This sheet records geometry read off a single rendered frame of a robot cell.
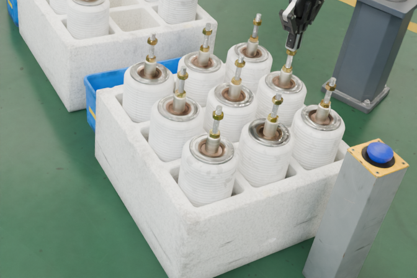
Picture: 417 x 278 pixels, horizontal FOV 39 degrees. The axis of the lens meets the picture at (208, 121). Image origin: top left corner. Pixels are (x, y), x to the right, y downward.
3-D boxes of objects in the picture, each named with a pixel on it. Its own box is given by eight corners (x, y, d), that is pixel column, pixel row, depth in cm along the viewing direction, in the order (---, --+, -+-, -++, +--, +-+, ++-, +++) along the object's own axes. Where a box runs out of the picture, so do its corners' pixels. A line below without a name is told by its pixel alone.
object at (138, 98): (157, 165, 120) (165, 93, 109) (113, 152, 121) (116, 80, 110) (172, 137, 128) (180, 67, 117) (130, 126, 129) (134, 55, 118)
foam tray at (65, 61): (145, 13, 184) (149, -42, 173) (208, 81, 159) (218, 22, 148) (18, 32, 165) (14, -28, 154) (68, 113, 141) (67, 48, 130)
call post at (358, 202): (329, 260, 116) (378, 139, 97) (352, 288, 111) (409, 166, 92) (301, 273, 112) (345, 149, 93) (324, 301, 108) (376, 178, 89)
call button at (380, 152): (377, 147, 95) (381, 138, 94) (394, 163, 93) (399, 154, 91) (359, 154, 93) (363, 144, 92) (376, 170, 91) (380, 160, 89)
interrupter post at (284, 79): (288, 89, 116) (291, 75, 114) (276, 85, 116) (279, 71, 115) (290, 82, 118) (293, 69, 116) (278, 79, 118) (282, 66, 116)
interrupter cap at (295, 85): (298, 99, 114) (299, 96, 113) (260, 89, 115) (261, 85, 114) (304, 79, 120) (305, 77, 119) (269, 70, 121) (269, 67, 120)
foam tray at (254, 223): (241, 117, 148) (254, 56, 137) (342, 226, 123) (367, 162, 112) (94, 156, 130) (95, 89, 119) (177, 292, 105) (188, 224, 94)
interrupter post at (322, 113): (316, 114, 111) (320, 100, 109) (327, 118, 110) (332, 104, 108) (312, 120, 109) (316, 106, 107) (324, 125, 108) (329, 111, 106)
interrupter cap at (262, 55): (259, 43, 129) (260, 40, 128) (274, 62, 123) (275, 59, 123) (227, 46, 126) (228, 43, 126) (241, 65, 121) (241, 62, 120)
